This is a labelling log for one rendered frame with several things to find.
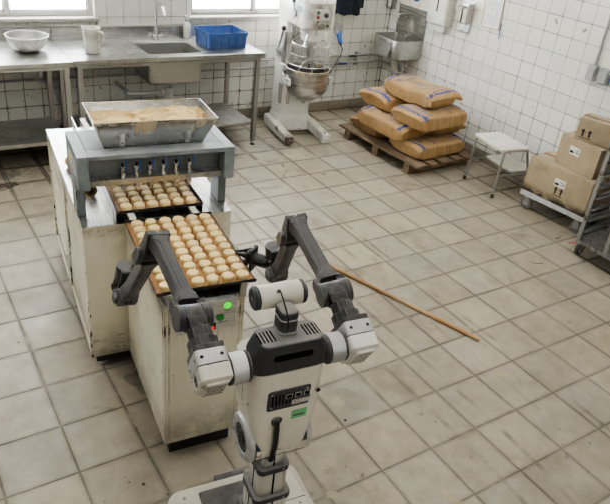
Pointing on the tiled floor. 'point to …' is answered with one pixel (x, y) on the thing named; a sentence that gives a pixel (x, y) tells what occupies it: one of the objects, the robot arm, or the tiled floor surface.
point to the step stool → (502, 155)
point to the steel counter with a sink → (9, 63)
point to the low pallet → (403, 153)
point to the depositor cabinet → (102, 252)
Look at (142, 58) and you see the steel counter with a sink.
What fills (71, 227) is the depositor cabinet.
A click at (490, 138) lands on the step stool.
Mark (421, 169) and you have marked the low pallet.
